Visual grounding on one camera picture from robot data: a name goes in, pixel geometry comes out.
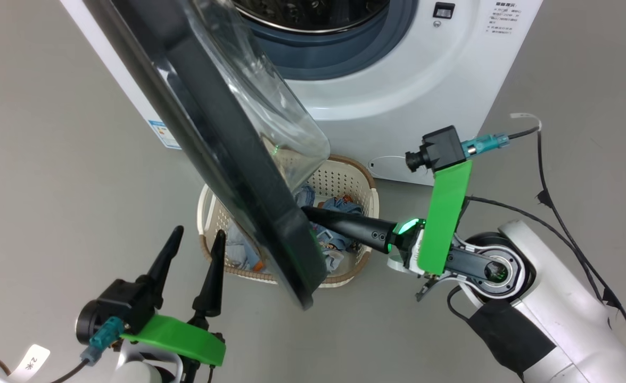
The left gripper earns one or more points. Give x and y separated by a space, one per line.
204 325

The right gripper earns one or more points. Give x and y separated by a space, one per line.
406 244

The light blue printed garment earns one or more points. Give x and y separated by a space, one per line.
241 250

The dark glass washing machine door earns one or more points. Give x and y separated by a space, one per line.
222 175

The cream perforated laundry basket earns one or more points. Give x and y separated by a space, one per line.
345 181

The white front-load washing machine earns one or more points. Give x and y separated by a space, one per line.
398 96

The grey rubber door seal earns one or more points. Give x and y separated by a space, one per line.
345 58

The black door lock slot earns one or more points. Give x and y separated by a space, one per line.
444 10

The round white filter cover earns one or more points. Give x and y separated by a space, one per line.
398 167

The blue energy label sticker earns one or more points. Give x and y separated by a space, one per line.
162 133

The steel washer drum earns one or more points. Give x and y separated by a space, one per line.
313 13

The green left camera mount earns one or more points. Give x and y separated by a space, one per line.
180 340

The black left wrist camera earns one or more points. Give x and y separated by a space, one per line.
124 303

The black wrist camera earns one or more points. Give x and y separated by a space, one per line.
443 149
124 303

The teal left camera connector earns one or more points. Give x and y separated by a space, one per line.
103 338

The teal camera connector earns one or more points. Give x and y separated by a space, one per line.
103 338
483 143

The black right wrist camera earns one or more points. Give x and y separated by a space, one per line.
443 149

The teal right camera connector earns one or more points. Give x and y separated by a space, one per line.
483 143

